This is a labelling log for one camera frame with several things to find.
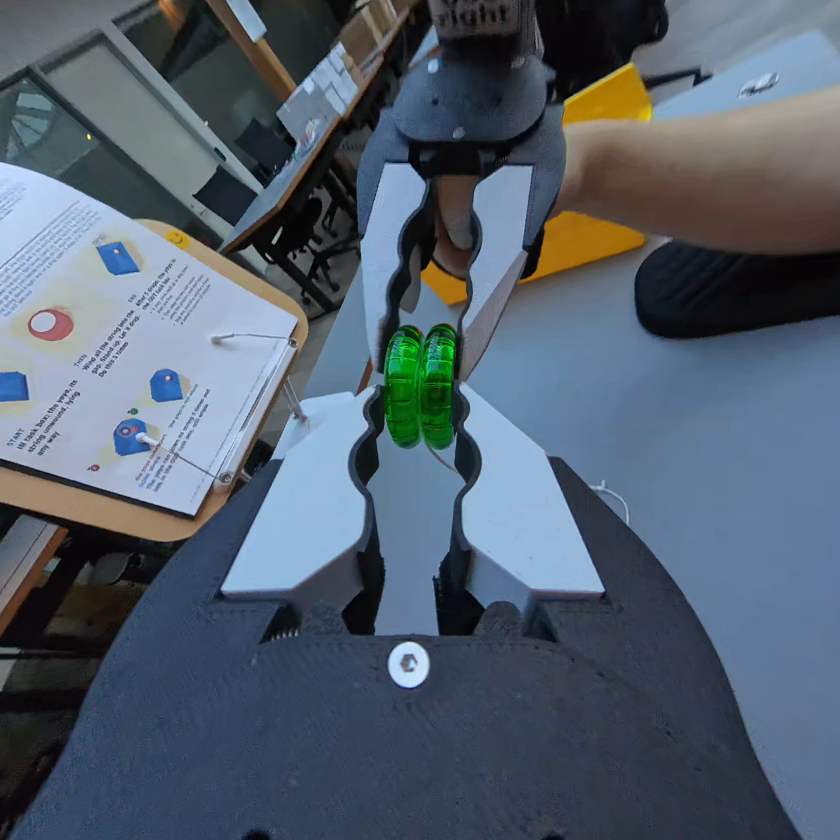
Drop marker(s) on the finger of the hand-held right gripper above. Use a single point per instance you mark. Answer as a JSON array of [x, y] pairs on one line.
[[505, 236], [387, 243]]

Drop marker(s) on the black textured pad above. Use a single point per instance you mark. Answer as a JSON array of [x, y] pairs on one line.
[[722, 295]]

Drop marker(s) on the person's right forearm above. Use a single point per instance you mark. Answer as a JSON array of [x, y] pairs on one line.
[[689, 177]]

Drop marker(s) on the instruction sheet on wooden stand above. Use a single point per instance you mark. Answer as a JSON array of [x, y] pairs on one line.
[[85, 508]]

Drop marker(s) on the black office chair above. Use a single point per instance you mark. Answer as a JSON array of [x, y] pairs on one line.
[[308, 223]]

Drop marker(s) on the white stand base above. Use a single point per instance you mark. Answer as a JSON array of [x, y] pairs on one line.
[[308, 410]]

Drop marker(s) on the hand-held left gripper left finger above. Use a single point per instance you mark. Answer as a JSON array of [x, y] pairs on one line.
[[295, 512]]

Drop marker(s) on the wooden post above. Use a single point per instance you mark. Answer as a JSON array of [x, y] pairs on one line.
[[262, 59]]

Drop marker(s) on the clear plastic packs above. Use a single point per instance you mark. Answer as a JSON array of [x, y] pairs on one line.
[[308, 105]]

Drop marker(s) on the yellow smiley sticker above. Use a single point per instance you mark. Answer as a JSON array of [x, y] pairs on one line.
[[177, 239]]

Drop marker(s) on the long wood-edged desk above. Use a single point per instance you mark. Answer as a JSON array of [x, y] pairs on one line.
[[275, 203]]

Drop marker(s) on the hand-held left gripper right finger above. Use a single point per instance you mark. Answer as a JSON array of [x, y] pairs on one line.
[[525, 518]]

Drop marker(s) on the printed instruction sheet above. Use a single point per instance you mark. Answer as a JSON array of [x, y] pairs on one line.
[[65, 367]]

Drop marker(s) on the green transparent yoyo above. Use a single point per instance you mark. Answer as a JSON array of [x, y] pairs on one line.
[[400, 387]]

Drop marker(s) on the stack of cardboard boxes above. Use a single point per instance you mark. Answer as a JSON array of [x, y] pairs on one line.
[[364, 33]]

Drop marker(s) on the person's right hand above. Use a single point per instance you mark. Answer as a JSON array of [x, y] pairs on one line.
[[456, 223]]

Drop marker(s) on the clear acrylic ledge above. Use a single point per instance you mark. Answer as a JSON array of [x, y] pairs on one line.
[[259, 410]]

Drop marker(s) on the yellow box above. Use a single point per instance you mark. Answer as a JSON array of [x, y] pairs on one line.
[[590, 243]]

